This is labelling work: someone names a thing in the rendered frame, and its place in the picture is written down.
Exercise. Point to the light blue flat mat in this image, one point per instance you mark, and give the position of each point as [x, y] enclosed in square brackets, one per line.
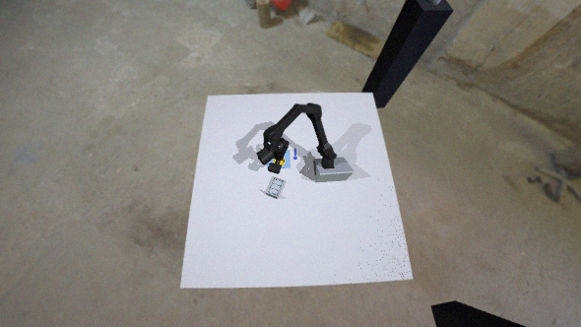
[287, 158]

